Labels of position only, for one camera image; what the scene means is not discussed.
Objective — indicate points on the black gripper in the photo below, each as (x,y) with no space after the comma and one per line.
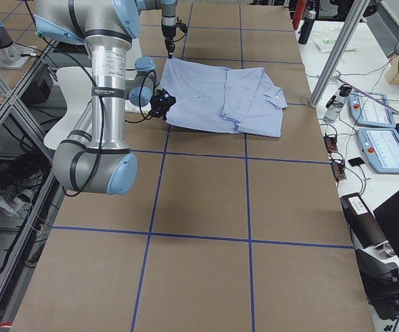
(167,32)
(158,111)

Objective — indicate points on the light blue striped shirt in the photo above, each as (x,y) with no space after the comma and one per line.
(223,100)

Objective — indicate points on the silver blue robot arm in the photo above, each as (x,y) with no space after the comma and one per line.
(168,12)
(95,157)

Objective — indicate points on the white chair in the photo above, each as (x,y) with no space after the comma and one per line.
(75,86)

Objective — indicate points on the black thermos bottle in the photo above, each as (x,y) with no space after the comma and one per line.
(307,26)

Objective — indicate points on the red bottle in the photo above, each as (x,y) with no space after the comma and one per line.
(298,12)

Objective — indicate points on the clear water bottle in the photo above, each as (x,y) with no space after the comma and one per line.
(336,103)

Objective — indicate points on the upper blue teach pendant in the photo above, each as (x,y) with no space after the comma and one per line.
(367,112)

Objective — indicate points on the blue teach pendant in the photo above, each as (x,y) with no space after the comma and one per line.
(367,112)
(380,147)

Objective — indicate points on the lower blue teach pendant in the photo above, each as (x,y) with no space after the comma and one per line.
(380,147)

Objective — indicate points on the black device white label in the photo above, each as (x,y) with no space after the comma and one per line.
(361,220)

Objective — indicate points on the aluminium frame post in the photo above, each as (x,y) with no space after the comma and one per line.
(356,13)

